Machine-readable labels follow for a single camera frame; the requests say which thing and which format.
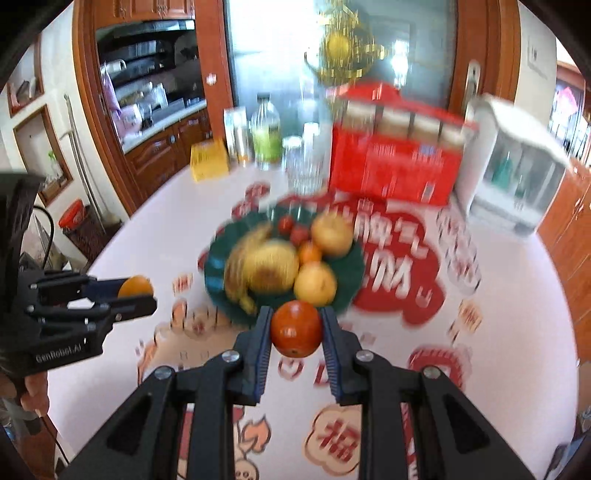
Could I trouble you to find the wooden wall niche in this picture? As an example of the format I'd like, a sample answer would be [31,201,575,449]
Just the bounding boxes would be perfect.
[13,105,74,206]

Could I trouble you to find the yellow box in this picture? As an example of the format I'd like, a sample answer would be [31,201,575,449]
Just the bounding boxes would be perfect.
[191,141,230,182]

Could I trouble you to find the green scalloped plate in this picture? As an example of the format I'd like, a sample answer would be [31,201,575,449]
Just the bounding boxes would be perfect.
[204,203,365,326]

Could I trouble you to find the mop pole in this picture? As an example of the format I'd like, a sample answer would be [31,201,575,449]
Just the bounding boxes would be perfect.
[64,95,107,227]

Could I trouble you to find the white countertop appliance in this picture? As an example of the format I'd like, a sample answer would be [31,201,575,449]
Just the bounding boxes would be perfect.
[464,93,573,236]

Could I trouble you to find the red gift box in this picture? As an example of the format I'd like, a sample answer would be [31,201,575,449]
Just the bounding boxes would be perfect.
[329,80,478,206]

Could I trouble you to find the dark woven basket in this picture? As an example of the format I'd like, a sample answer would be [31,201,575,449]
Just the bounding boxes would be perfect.
[62,217,105,260]

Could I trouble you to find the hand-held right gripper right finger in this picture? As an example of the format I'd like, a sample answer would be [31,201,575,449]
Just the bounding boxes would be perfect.
[321,306,537,480]

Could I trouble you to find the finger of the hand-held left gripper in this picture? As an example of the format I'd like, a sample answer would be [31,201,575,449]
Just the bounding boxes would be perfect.
[69,294,158,325]
[34,271,139,302]

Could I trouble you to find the wooden kitchen cabinet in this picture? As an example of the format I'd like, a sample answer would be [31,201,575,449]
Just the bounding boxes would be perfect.
[122,108,213,190]

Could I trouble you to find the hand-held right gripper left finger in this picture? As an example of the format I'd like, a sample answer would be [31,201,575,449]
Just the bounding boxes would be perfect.
[59,306,274,480]

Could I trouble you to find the gold door ornament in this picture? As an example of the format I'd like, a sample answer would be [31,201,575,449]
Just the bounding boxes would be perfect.
[305,0,386,86]

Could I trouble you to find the small orange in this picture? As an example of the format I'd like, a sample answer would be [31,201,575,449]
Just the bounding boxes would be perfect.
[298,241,322,265]

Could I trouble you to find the pink hanging cloth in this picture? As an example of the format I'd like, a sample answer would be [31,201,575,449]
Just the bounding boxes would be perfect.
[102,69,122,116]

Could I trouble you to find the clear glass cups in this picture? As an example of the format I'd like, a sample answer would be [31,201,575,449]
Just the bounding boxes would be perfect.
[281,135,324,195]

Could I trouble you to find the person's left hand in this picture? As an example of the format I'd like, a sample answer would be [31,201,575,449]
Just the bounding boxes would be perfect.
[0,369,51,417]

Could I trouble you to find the red orange persimmon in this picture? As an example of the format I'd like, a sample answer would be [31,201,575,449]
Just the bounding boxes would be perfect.
[270,300,322,358]

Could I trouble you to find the plastic bottle green label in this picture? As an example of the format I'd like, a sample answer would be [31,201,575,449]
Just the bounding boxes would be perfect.
[250,93,282,171]

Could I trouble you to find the spotted yellow banana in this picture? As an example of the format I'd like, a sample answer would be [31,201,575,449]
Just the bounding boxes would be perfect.
[224,224,273,315]

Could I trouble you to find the silver drink can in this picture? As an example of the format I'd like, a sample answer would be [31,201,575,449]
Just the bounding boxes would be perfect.
[235,124,253,165]

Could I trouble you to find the large yellow pear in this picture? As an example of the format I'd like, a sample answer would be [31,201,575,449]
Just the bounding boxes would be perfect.
[243,240,300,295]

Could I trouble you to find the silver door handle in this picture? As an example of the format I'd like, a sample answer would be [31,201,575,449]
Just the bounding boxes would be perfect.
[466,60,482,108]

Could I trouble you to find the large red yellow apple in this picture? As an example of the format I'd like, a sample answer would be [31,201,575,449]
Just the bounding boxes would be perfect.
[294,261,338,306]

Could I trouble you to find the white carton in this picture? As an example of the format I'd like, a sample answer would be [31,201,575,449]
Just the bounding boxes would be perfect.
[224,107,247,162]

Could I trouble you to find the round yellow pear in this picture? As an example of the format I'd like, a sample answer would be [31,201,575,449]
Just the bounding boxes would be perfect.
[311,212,354,258]

